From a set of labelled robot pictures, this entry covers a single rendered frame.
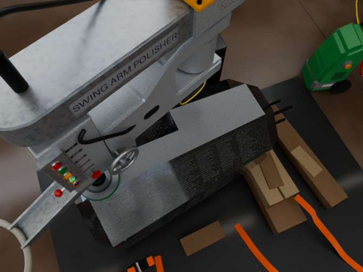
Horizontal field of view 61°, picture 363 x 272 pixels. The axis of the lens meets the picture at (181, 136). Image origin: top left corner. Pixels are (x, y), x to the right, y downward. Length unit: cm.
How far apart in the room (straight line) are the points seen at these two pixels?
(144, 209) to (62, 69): 104
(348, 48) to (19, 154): 269
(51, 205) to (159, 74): 82
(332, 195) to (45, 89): 216
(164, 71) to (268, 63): 205
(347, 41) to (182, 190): 171
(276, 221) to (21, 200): 190
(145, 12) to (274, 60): 226
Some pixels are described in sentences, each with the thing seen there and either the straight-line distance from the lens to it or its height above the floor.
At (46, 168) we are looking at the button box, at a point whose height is 148.
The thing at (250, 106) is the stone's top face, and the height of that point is 81.
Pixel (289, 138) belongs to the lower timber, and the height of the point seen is 11.
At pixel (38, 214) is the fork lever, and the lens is 162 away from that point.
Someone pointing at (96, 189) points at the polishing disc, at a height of 83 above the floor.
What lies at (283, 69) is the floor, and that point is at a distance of 310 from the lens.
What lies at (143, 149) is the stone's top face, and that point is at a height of 81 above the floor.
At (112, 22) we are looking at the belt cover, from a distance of 99.
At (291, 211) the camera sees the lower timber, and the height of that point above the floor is 12.
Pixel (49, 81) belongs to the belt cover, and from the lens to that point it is 91.
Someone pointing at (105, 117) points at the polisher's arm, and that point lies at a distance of 116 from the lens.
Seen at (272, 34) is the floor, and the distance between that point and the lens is 333.
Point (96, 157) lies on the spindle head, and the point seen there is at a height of 127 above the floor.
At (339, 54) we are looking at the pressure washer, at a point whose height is 48.
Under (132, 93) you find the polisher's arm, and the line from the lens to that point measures 118.
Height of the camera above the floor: 237
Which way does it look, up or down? 66 degrees down
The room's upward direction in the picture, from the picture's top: 1 degrees clockwise
